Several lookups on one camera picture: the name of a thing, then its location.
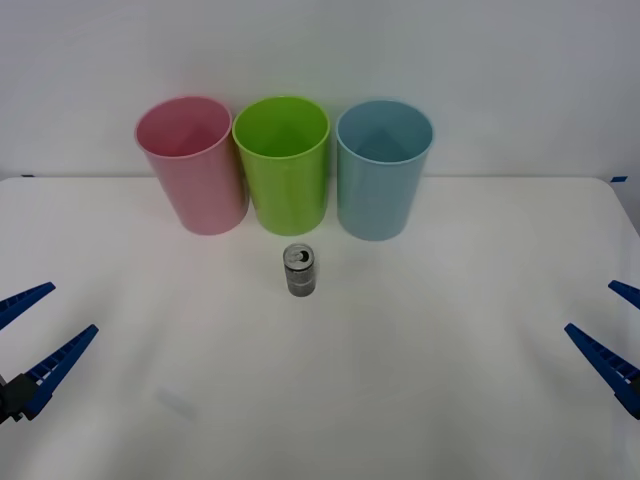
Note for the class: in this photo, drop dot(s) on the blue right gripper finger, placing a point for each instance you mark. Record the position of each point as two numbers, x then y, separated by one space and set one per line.
627 292
607 361

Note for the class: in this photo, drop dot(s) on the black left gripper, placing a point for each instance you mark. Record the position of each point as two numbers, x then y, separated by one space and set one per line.
4 407

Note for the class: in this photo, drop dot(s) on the black and silver drink can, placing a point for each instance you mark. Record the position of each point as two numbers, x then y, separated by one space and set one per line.
300 275

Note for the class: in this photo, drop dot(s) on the pink plastic bin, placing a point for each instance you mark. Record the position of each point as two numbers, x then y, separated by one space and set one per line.
200 195

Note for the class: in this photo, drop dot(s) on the pale blue plastic bin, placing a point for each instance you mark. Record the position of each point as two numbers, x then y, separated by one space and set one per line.
377 205

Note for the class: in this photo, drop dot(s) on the green plastic bin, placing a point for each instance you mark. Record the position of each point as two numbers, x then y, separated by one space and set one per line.
287 200

